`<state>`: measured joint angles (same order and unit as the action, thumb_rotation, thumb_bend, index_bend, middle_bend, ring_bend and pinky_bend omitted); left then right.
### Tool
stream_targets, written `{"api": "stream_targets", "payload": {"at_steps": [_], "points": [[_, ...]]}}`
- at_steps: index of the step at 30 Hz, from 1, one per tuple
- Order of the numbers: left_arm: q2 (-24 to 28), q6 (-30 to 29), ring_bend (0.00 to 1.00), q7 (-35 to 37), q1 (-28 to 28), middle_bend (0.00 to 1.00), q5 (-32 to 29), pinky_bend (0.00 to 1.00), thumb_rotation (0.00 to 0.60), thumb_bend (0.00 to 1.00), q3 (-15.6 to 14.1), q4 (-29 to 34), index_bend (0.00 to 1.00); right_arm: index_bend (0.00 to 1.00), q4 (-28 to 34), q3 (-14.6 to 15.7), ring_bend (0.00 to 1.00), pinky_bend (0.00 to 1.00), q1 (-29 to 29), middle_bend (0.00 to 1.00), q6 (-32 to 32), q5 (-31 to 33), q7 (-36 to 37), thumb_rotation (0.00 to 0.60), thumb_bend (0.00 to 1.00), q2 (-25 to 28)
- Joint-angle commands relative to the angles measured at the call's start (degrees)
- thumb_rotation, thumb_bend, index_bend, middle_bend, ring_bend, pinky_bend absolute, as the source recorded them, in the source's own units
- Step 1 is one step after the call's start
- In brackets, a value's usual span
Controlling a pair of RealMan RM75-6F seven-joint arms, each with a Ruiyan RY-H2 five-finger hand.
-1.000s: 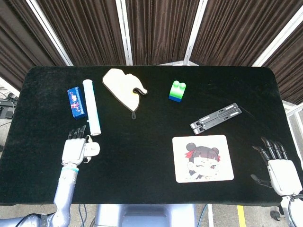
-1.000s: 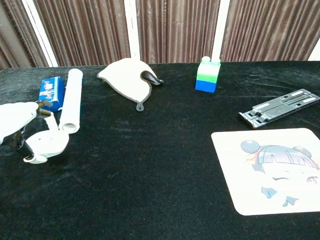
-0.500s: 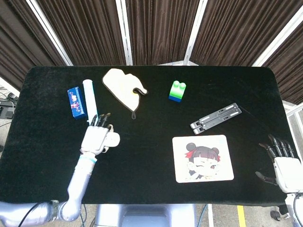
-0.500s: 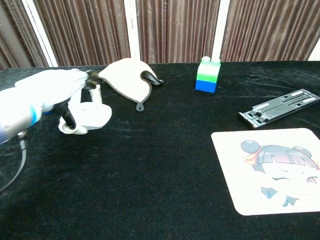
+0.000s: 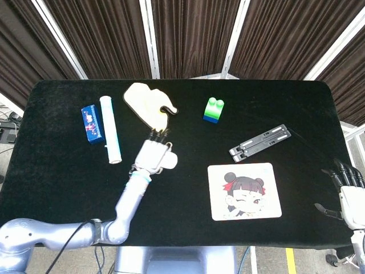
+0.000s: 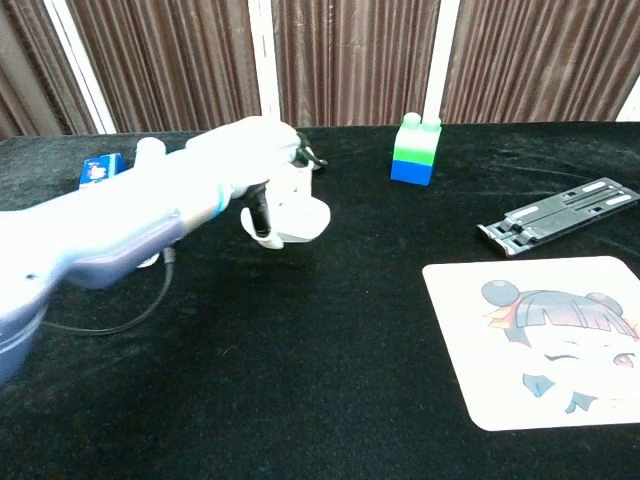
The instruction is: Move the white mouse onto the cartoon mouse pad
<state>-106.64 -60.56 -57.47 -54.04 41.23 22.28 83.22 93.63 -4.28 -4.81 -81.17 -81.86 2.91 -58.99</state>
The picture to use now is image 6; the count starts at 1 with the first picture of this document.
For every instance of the green and blue building block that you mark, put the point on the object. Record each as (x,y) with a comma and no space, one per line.
(415,155)

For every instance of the blue white small box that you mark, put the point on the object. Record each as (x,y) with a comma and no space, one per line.
(102,170)

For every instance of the white rolled towel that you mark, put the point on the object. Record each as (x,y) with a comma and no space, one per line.
(150,150)

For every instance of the white oval disc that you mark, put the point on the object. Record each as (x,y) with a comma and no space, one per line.
(311,220)

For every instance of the black velvet tablecloth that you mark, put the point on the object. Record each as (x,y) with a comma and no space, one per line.
(300,375)

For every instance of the brown pleated curtain panel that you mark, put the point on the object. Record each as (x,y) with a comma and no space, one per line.
(170,65)
(540,60)
(25,75)
(355,60)

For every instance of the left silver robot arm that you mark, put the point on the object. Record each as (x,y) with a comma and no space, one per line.
(100,235)

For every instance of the white screen frame post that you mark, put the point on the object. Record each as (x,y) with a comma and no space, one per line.
(263,60)
(80,65)
(440,60)
(631,107)

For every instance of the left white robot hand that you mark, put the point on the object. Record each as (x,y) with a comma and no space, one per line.
(250,160)

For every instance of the cartoon girl mouse pad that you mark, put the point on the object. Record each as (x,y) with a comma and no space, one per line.
(530,345)

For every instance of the black folding laptop stand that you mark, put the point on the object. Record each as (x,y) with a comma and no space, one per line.
(555,215)

